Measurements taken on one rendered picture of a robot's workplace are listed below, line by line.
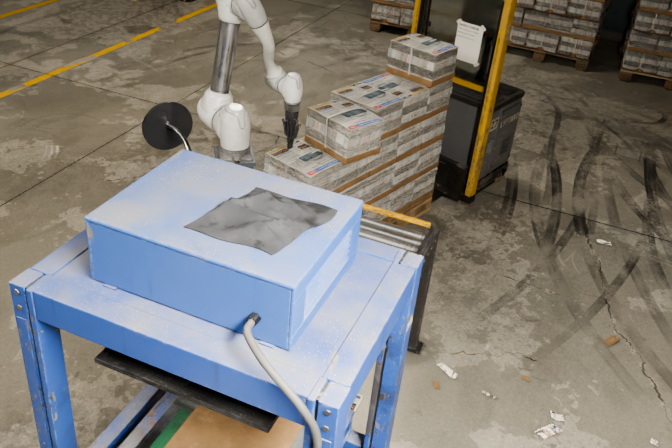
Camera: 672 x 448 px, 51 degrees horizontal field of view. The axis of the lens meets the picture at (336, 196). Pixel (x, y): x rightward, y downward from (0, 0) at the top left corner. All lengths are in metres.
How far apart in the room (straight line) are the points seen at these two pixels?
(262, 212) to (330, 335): 0.37
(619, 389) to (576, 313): 0.64
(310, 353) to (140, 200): 0.61
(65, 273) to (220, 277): 0.50
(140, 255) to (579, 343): 3.18
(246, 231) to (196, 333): 0.28
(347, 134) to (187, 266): 2.38
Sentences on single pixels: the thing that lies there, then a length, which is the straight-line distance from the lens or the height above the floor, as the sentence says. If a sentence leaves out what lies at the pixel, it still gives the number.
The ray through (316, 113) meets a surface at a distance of 4.20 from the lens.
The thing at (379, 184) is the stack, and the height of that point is 0.51.
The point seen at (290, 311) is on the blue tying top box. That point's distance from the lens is 1.68.
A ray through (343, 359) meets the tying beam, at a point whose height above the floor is 1.55.
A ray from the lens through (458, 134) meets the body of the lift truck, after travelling 5.55.
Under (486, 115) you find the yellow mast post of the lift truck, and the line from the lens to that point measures 5.20.
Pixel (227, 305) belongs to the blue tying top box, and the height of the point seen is 1.62.
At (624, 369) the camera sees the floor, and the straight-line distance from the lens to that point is 4.47.
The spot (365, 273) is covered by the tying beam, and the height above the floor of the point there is 1.54.
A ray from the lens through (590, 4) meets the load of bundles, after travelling 8.87.
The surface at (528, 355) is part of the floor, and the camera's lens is 4.31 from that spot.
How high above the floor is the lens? 2.76
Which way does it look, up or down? 31 degrees down
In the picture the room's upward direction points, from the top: 6 degrees clockwise
